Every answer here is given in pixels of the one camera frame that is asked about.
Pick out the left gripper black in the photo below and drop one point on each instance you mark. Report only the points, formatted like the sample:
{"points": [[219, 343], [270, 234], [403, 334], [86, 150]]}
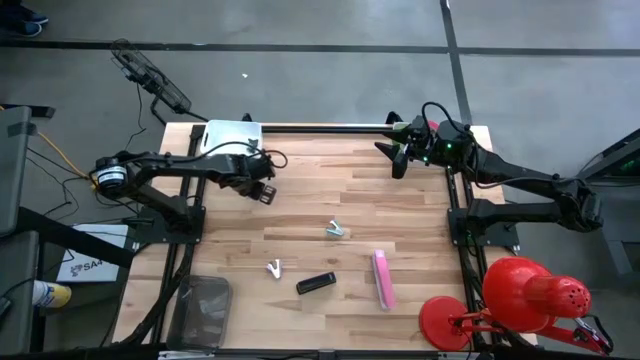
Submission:
{"points": [[245, 177]]}

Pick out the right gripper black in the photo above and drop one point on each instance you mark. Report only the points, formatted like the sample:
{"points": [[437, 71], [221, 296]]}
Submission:
{"points": [[422, 149]]}

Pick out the pink tape roll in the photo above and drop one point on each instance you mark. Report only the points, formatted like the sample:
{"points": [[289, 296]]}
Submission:
{"points": [[433, 125]]}

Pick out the pale lilac staple remover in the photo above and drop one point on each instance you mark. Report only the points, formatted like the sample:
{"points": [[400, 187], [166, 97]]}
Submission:
{"points": [[275, 270]]}

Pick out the black stapler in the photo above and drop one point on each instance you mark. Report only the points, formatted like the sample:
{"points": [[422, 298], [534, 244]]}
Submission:
{"points": [[316, 283]]}

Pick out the pink stapler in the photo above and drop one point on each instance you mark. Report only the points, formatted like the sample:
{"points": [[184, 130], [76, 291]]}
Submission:
{"points": [[383, 280]]}

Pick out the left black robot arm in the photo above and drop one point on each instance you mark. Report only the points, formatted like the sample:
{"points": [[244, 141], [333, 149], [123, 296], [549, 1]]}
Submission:
{"points": [[175, 165]]}

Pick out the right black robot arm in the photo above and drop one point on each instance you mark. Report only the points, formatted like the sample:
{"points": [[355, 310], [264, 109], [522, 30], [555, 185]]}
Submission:
{"points": [[515, 175]]}

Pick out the white bin with staple removers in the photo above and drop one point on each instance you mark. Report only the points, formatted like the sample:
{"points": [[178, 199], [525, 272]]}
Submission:
{"points": [[230, 132]]}

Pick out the grey translucent bin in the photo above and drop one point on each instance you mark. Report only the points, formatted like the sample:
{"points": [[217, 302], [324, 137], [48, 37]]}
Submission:
{"points": [[200, 312]]}

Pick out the black floor fan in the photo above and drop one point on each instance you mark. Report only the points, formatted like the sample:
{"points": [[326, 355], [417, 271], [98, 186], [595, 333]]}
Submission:
{"points": [[150, 77]]}

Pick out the white paper sign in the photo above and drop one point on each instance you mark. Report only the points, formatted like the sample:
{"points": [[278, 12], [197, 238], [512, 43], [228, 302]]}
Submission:
{"points": [[95, 255]]}

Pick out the red desk lamp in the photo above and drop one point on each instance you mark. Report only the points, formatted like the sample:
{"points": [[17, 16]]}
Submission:
{"points": [[520, 295]]}

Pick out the black slanted beam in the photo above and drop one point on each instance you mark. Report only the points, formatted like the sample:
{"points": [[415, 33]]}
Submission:
{"points": [[75, 237]]}

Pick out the white yellow spray can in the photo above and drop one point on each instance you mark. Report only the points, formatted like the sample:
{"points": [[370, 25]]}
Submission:
{"points": [[50, 294]]}

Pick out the grey equipment case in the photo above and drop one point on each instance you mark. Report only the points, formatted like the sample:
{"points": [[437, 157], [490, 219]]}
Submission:
{"points": [[17, 295], [12, 170]]}

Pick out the person's blue shoe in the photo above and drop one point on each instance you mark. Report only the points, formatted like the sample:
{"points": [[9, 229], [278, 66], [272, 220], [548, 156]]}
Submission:
{"points": [[22, 29], [32, 17]]}

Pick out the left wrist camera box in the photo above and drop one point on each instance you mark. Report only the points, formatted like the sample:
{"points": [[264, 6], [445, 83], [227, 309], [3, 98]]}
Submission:
{"points": [[259, 162]]}

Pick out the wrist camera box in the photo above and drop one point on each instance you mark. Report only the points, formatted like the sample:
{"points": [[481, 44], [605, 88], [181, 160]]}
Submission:
{"points": [[259, 162], [421, 127]]}

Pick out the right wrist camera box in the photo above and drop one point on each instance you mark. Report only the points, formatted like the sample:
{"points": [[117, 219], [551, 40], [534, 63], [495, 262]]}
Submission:
{"points": [[421, 127]]}

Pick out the black aluminium table frame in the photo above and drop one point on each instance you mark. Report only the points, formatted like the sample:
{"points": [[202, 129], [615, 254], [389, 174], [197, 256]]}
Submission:
{"points": [[325, 129]]}

